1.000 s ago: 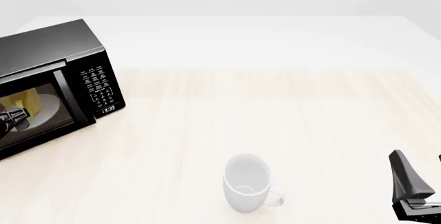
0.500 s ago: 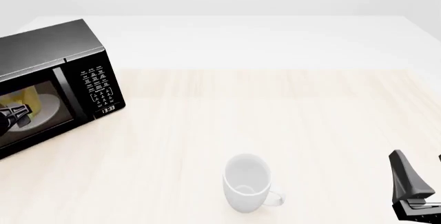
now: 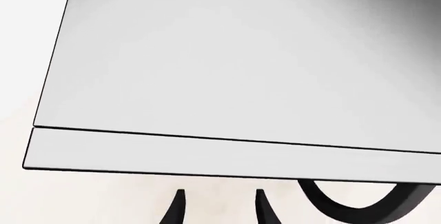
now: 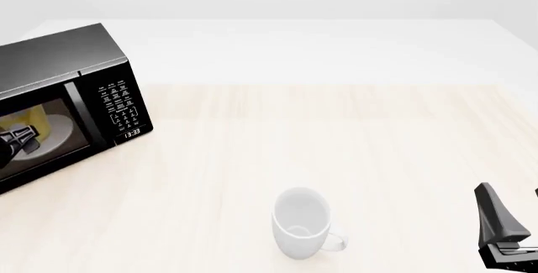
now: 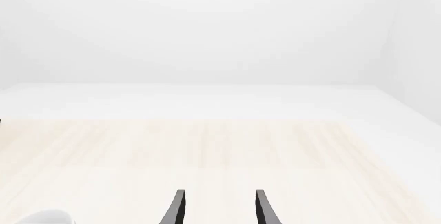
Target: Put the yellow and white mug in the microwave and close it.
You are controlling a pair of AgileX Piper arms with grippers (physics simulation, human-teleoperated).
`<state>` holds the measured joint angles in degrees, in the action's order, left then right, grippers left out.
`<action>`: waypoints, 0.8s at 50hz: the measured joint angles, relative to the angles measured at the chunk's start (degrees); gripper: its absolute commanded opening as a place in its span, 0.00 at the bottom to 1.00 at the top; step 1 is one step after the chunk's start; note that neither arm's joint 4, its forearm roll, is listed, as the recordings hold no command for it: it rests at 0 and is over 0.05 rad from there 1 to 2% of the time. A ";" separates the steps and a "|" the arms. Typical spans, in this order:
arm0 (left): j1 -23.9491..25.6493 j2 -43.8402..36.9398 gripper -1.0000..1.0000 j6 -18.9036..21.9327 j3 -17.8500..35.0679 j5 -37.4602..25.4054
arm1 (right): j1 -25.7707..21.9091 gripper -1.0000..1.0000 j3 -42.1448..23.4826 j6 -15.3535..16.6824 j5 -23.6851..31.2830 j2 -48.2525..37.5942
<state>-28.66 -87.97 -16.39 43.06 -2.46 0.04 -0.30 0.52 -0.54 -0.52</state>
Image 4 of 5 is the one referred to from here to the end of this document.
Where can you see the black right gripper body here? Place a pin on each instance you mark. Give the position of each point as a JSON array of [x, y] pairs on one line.
[[510, 257]]

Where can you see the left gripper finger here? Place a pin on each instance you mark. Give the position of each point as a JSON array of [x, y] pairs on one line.
[[32, 147]]

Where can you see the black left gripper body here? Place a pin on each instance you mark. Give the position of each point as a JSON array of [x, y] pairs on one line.
[[19, 134]]

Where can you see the yellow and white mug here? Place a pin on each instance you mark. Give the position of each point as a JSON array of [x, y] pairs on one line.
[[38, 118]]

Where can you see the white round microwave turntable plate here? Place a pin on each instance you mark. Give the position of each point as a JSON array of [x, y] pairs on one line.
[[59, 131]]

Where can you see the black microwave oven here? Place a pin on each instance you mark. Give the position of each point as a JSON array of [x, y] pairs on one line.
[[59, 55]]

